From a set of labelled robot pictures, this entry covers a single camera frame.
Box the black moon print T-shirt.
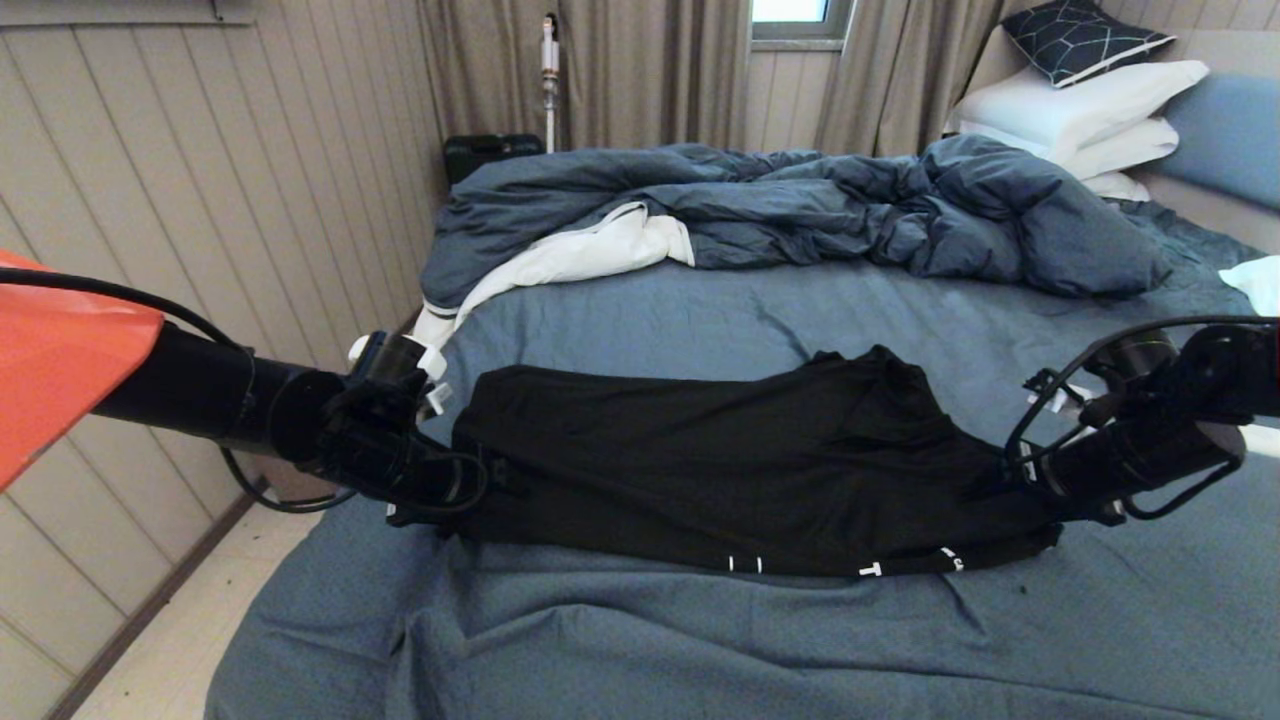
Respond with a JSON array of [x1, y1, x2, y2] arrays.
[[450, 345, 1063, 579]]

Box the white cloth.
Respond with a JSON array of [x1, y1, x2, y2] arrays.
[[1218, 256, 1280, 319]]

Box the white sheet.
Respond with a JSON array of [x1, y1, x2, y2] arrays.
[[412, 203, 696, 351]]

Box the white pillow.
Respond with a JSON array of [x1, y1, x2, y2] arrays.
[[958, 117, 1182, 182], [1081, 171, 1152, 203], [950, 59, 1210, 155]]

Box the black hard case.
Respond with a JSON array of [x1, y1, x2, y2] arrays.
[[443, 133, 546, 185]]

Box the blue bed sheet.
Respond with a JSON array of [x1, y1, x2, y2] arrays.
[[205, 200, 1280, 720]]

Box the blue headboard cushion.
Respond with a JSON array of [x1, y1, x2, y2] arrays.
[[1161, 71, 1280, 213]]

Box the white stick vacuum cleaner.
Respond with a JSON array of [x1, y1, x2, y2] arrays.
[[540, 13, 561, 154]]

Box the crumpled blue duvet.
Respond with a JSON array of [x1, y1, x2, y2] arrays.
[[420, 135, 1173, 311]]

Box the dark patterned pillow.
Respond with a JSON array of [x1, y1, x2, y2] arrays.
[[1001, 0, 1179, 89]]

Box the beige curtain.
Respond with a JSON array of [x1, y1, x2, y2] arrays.
[[415, 0, 751, 156], [815, 0, 1051, 161]]

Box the grey framed window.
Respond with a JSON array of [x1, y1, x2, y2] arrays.
[[750, 0, 856, 46]]

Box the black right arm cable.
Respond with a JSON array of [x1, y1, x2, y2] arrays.
[[1003, 315, 1280, 521]]

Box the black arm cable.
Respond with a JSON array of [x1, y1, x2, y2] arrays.
[[1003, 315, 1280, 521], [0, 268, 491, 519]]

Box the beige upholstered bed frame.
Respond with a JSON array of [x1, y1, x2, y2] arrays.
[[945, 24, 1280, 257]]

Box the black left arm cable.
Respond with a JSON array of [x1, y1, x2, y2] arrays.
[[0, 268, 491, 519]]

